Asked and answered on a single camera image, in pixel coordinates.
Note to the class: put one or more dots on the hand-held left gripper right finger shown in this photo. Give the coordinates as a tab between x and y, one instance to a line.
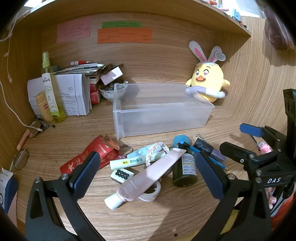
208	178

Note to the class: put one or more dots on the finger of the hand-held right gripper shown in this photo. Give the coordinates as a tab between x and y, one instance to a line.
235	151
251	130

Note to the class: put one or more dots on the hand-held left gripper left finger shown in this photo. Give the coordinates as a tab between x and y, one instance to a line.
85	176

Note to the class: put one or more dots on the black mascara tube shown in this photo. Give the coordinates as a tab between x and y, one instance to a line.
217	155

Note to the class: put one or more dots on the dark green bottle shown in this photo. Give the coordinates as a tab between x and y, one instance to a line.
185	180

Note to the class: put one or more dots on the red paper packet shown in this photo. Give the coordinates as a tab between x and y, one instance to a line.
99	148

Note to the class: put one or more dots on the blue pen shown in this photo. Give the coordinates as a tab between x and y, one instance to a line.
194	149

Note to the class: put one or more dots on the mahjong tile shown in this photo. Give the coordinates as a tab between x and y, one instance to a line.
122	175

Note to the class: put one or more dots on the pale green stick tube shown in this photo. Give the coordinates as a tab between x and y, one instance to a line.
127	162

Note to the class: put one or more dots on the teal tape roll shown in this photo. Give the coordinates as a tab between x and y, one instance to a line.
181	139

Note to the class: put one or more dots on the white tape roll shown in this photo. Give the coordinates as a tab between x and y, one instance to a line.
152	195

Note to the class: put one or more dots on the pink tube white cap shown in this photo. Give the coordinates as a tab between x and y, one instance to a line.
148	176

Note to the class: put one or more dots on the clear plastic bin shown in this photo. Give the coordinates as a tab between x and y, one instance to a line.
161	109

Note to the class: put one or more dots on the person's right hand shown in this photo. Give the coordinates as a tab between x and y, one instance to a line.
272	197

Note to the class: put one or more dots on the pink fluffy object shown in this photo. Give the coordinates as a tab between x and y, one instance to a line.
264	148

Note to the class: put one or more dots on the orange red cloth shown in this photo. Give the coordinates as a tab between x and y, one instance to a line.
284	213

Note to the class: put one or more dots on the light blue tube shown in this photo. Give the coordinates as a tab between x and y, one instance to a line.
141	153

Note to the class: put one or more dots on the yellow green spray bottle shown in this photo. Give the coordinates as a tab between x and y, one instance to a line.
60	117

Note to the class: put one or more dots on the yellow chick plush toy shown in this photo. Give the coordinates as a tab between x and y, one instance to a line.
208	76

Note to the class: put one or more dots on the eyeglasses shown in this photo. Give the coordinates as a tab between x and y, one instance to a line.
23	139

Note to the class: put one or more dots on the white blue carton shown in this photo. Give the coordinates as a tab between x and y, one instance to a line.
9	190

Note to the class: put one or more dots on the small red box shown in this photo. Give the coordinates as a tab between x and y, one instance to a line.
94	87
95	97

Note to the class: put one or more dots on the orange sunscreen bottle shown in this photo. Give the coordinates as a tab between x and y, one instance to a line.
42	106

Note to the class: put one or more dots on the ceramic bowl with beads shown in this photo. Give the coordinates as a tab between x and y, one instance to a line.
108	93

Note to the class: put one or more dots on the folded white paper sheets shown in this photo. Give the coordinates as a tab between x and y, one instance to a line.
67	92

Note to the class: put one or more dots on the white tube green leaf print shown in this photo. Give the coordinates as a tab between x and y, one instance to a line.
49	92

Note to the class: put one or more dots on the maroon cloth bag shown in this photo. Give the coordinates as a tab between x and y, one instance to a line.
276	30

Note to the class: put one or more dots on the small white box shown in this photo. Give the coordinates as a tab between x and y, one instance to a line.
112	75

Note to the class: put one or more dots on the wooden shelf board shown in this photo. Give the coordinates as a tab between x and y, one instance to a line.
238	25

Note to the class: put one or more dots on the stack of booklets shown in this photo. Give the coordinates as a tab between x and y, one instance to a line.
81	68

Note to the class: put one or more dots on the dark brown object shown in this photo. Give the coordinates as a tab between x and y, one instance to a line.
115	66

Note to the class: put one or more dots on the red white marker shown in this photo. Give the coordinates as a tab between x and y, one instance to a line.
77	62

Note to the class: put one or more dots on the orange sticky note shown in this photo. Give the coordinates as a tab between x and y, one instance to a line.
124	36

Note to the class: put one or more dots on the pink sticky note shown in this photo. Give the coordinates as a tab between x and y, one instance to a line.
72	30

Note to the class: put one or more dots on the green sticky note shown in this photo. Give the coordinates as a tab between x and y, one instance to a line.
121	24

